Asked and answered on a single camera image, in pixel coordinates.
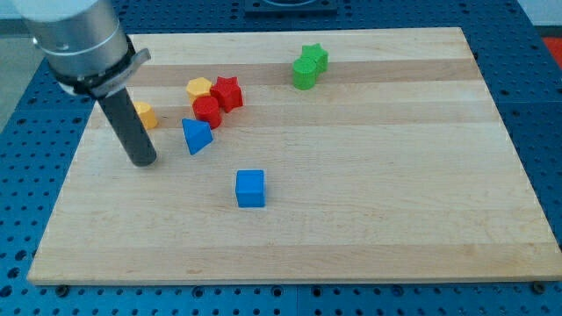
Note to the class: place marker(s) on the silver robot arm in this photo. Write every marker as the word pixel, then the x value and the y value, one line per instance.
pixel 84 42

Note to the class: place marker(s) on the blue cube block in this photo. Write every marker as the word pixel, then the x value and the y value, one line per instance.
pixel 250 188

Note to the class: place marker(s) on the blue triangle block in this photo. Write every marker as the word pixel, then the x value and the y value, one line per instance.
pixel 198 134

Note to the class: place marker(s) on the wooden board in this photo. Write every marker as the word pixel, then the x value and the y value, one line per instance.
pixel 395 167

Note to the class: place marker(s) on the red star block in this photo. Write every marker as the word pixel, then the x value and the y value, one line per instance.
pixel 228 93

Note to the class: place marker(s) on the red cylinder block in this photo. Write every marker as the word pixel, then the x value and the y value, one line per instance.
pixel 207 109

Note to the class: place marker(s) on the green cylinder block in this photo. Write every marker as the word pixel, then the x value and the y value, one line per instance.
pixel 304 73

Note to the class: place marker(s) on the green star block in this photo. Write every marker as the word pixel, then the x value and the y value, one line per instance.
pixel 317 53

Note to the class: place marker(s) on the yellow hexagon block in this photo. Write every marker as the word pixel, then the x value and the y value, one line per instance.
pixel 198 87

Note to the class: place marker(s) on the yellow cylinder block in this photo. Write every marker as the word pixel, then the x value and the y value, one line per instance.
pixel 146 114

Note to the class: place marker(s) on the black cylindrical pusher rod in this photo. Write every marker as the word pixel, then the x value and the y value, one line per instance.
pixel 126 123

